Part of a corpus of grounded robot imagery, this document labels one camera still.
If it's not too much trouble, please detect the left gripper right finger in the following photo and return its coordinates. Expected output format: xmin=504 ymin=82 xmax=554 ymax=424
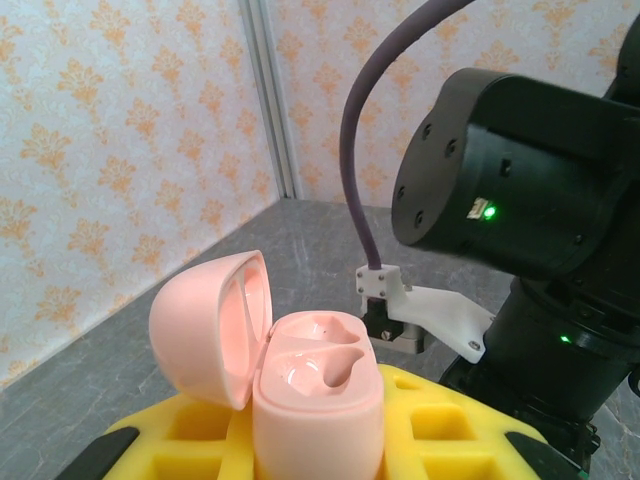
xmin=374 ymin=363 xmax=587 ymax=480

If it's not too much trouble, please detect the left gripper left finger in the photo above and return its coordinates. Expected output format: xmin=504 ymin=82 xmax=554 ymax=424
xmin=54 ymin=389 xmax=261 ymax=480

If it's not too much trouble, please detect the pink earbud charging case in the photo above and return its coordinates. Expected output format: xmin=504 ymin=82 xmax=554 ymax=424
xmin=148 ymin=249 xmax=386 ymax=480

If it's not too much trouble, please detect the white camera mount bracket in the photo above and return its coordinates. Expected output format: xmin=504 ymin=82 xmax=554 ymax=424
xmin=355 ymin=264 xmax=495 ymax=365

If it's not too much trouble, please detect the aluminium frame post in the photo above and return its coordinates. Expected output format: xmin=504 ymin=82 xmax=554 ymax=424
xmin=238 ymin=0 xmax=303 ymax=200

